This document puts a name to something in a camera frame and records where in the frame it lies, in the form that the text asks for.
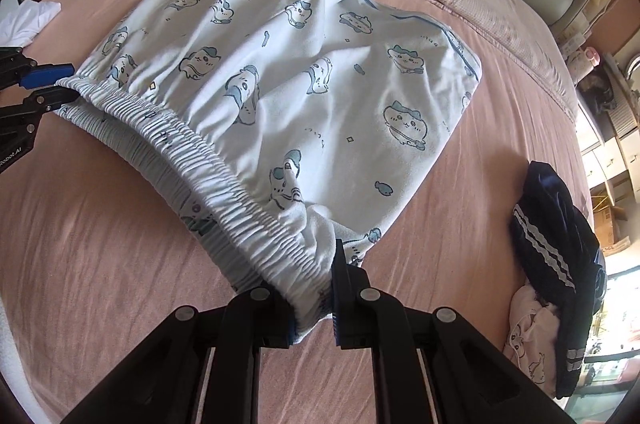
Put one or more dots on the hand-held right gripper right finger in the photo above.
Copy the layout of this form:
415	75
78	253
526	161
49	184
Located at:
350	304

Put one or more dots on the navy striped garment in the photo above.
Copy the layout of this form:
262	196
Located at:
555	244

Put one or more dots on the glass sliding door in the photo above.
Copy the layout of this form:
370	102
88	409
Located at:
610	344

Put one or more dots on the pale pink printed garment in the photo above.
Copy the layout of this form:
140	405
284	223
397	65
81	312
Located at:
530	339

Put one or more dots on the black bag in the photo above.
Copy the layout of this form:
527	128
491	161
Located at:
600	92

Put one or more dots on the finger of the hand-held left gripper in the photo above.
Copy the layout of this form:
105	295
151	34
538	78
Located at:
47	74
45	100

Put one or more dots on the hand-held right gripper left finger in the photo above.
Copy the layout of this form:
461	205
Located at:
250	319

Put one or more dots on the cardboard box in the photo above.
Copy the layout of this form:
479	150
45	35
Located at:
610	216

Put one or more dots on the white drawer cabinet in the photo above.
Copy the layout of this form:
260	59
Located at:
607	154

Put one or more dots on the white cloth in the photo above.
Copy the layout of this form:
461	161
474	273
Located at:
25	24

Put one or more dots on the light blue printed pajama pants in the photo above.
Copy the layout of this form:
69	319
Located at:
300	79

